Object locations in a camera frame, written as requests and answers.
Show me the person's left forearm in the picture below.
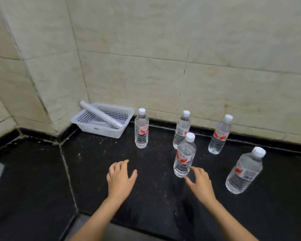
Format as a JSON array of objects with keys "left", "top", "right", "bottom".
[{"left": 70, "top": 196, "right": 124, "bottom": 241}]

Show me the person's left hand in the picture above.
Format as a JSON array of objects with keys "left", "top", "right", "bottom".
[{"left": 106, "top": 159, "right": 138, "bottom": 200}]

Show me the person's right hand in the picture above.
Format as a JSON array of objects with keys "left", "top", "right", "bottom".
[{"left": 184, "top": 166, "right": 216, "bottom": 205}]

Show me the person's right forearm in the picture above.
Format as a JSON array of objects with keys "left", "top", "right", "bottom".
[{"left": 204, "top": 198, "right": 259, "bottom": 241}]

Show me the clear water bottle red label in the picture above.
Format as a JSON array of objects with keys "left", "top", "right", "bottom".
[
  {"left": 173, "top": 132, "right": 197, "bottom": 178},
  {"left": 208, "top": 114, "right": 234, "bottom": 155},
  {"left": 173, "top": 110, "right": 191, "bottom": 150},
  {"left": 225, "top": 146, "right": 266, "bottom": 194},
  {"left": 134, "top": 108, "right": 149, "bottom": 149}
]

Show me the white plastic basket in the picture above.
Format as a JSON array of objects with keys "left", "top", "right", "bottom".
[{"left": 71, "top": 103, "right": 134, "bottom": 139}]

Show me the white plastic bag roll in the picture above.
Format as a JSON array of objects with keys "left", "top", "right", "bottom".
[{"left": 79, "top": 101, "right": 124, "bottom": 128}]

